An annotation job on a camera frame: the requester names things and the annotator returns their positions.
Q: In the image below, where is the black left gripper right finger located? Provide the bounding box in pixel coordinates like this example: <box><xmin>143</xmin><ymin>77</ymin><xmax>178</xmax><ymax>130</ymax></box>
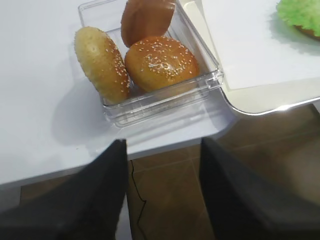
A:
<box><xmin>199</xmin><ymin>137</ymin><xmax>320</xmax><ymax>240</ymax></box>

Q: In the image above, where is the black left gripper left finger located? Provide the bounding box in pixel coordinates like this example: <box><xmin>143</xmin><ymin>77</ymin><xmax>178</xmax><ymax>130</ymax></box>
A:
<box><xmin>0</xmin><ymin>139</ymin><xmax>129</xmax><ymax>240</ymax></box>

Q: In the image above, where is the green lettuce leaf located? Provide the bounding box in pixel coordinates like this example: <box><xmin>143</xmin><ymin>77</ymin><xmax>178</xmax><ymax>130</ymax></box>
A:
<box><xmin>276</xmin><ymin>0</ymin><xmax>320</xmax><ymax>35</ymax></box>

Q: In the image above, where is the white metal tray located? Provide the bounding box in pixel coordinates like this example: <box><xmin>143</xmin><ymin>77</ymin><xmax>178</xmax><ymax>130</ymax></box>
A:
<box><xmin>178</xmin><ymin>0</ymin><xmax>320</xmax><ymax>116</ymax></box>

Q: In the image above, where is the clear bun container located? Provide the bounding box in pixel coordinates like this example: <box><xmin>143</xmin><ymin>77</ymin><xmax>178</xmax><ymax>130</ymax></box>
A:
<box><xmin>78</xmin><ymin>0</ymin><xmax>224</xmax><ymax>127</ymax></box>

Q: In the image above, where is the pale sesame bun top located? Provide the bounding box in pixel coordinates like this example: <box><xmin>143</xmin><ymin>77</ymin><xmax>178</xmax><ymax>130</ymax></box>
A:
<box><xmin>74</xmin><ymin>26</ymin><xmax>130</xmax><ymax>105</ymax></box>

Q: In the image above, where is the white paper sheet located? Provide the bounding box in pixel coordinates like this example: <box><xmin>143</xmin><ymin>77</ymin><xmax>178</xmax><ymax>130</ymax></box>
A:
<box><xmin>202</xmin><ymin>0</ymin><xmax>320</xmax><ymax>89</ymax></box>

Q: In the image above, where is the brown sesame bun top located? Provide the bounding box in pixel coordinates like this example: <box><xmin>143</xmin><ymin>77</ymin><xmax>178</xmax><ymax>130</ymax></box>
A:
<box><xmin>124</xmin><ymin>36</ymin><xmax>200</xmax><ymax>92</ymax></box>

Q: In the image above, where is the bottom bun half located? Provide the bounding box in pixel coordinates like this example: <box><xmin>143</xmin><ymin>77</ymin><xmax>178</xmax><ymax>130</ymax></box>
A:
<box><xmin>294</xmin><ymin>25</ymin><xmax>320</xmax><ymax>41</ymax></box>

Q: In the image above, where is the plain brown bun bottom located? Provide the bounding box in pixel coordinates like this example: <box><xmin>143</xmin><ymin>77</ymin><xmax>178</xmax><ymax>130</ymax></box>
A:
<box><xmin>121</xmin><ymin>0</ymin><xmax>176</xmax><ymax>48</ymax></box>

